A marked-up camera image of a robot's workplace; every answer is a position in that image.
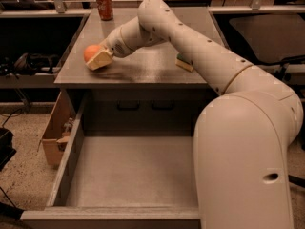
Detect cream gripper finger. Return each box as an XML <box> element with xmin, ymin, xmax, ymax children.
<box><xmin>86</xmin><ymin>49</ymin><xmax>112</xmax><ymax>71</ymax></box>

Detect black drawer handle right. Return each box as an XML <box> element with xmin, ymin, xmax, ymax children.
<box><xmin>151</xmin><ymin>100</ymin><xmax>174</xmax><ymax>111</ymax></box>

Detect black drawer handle left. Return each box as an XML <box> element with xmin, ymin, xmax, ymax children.
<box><xmin>116</xmin><ymin>100</ymin><xmax>140</xmax><ymax>111</ymax></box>

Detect black drawer handle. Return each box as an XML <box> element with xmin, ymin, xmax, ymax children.
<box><xmin>116</xmin><ymin>100</ymin><xmax>140</xmax><ymax>111</ymax></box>
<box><xmin>151</xmin><ymin>100</ymin><xmax>174</xmax><ymax>111</ymax></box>

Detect grey cabinet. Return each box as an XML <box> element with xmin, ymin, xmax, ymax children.
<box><xmin>54</xmin><ymin>7</ymin><xmax>230</xmax><ymax>135</ymax></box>

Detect grey open top drawer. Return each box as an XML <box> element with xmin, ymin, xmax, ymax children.
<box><xmin>21</xmin><ymin>94</ymin><xmax>201</xmax><ymax>229</ymax></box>

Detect orange fruit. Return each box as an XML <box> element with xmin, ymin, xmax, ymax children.
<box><xmin>84</xmin><ymin>45</ymin><xmax>101</xmax><ymax>62</ymax></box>

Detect cardboard box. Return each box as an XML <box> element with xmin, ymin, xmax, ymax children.
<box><xmin>41</xmin><ymin>92</ymin><xmax>75</xmax><ymax>166</ymax></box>

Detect orange soda can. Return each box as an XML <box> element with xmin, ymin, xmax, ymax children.
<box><xmin>96</xmin><ymin>0</ymin><xmax>113</xmax><ymax>21</ymax></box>

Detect black headphones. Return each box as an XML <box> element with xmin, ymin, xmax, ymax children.
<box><xmin>0</xmin><ymin>53</ymin><xmax>59</xmax><ymax>76</ymax></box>

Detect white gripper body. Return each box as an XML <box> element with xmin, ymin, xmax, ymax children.
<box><xmin>100</xmin><ymin>26</ymin><xmax>133</xmax><ymax>58</ymax></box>

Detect green yellow sponge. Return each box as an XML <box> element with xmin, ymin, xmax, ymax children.
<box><xmin>175</xmin><ymin>53</ymin><xmax>193</xmax><ymax>73</ymax></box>

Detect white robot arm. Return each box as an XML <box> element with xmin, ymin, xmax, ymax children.
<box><xmin>84</xmin><ymin>0</ymin><xmax>303</xmax><ymax>229</ymax></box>

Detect black office chair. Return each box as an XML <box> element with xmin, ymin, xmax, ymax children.
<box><xmin>228</xmin><ymin>14</ymin><xmax>305</xmax><ymax>189</ymax></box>

